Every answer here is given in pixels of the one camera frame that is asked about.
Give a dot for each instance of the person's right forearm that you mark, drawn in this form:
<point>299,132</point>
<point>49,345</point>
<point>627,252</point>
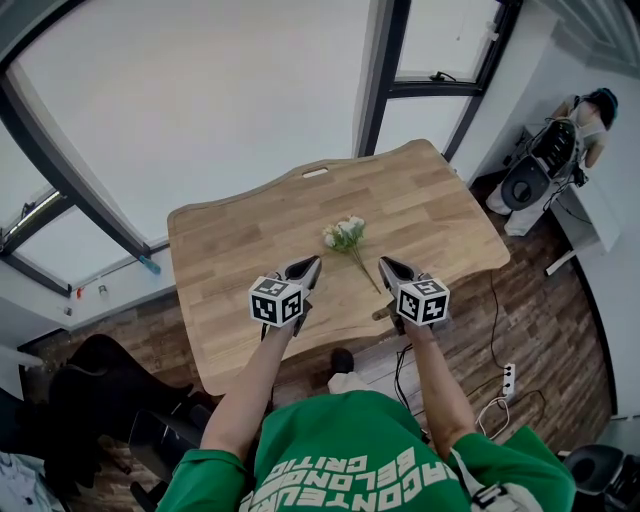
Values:
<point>442,395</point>

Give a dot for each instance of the person's right black shoe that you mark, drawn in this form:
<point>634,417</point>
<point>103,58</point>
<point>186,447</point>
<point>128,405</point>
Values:
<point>342,361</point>

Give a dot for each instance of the person's beige trousers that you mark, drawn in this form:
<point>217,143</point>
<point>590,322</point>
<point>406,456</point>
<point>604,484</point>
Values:
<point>352,386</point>

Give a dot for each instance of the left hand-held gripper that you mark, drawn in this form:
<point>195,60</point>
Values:
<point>275,305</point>

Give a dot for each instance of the large white window blind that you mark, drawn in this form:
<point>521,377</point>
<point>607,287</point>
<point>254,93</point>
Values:
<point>200,100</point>

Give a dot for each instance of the white flowers bunch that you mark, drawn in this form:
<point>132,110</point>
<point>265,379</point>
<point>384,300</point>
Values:
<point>345,232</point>

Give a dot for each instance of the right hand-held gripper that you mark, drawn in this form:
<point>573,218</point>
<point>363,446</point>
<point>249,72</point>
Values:
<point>422,302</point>

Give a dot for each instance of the person's left forearm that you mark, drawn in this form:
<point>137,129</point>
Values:
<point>245,400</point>

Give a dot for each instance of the white desk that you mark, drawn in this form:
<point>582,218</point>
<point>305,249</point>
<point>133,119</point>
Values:
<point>595,220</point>

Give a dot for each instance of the black framed window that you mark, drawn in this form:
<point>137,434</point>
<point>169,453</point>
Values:
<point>440,40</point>
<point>30,235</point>

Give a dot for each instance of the white power strip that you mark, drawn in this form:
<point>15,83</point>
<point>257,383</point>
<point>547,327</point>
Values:
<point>509,381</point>

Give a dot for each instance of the black swivel chair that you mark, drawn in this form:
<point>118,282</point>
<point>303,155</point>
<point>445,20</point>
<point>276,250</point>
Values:
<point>600,475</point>

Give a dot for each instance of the person's green t-shirt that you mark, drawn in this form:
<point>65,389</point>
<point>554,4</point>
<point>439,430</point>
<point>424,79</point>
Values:
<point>350,440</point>

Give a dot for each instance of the light wooden desk top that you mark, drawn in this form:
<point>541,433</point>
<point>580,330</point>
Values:
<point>250,250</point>

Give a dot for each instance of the small teal brush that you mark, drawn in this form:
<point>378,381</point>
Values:
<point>150,265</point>

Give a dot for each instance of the white crumpled garment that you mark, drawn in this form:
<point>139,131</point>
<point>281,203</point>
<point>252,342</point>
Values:
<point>25,482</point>

